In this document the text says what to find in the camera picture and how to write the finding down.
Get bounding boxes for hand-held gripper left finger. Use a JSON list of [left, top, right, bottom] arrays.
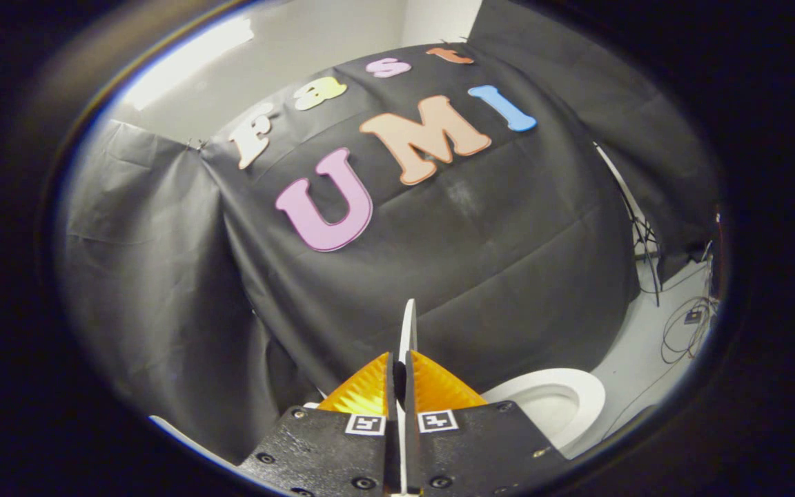
[[237, 352, 399, 497]]

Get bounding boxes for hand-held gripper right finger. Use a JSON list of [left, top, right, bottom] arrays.
[[404, 350, 571, 497]]

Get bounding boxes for white toilet lid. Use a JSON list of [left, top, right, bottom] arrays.
[[397, 298, 418, 496]]

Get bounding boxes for black backdrop cloth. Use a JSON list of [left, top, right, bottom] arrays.
[[59, 0, 724, 465]]

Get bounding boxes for black tripod stand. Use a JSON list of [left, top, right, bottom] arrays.
[[593, 142, 665, 309]]

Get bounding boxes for coiled black floor cables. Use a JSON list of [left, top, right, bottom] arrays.
[[659, 295, 720, 365]]

